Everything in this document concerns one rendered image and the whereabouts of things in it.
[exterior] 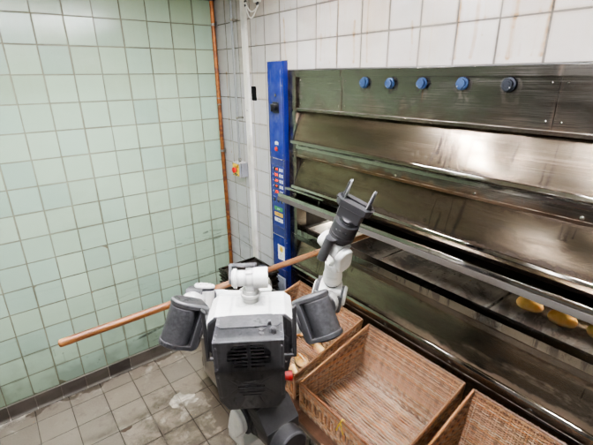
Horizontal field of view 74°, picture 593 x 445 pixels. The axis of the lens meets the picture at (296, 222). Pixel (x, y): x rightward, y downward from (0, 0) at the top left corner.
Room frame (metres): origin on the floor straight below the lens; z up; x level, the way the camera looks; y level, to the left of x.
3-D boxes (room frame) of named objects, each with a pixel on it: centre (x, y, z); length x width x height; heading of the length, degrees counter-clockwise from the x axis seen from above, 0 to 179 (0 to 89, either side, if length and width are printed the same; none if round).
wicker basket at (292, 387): (1.87, 0.00, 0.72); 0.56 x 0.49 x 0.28; 38
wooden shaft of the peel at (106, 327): (1.69, 0.17, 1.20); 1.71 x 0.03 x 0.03; 128
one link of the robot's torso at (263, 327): (1.04, 0.14, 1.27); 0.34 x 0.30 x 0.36; 94
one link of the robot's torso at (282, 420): (1.03, 0.10, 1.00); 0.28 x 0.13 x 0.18; 39
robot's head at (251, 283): (1.10, 0.14, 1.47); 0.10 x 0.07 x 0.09; 94
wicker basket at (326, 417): (1.40, -0.36, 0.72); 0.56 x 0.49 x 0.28; 38
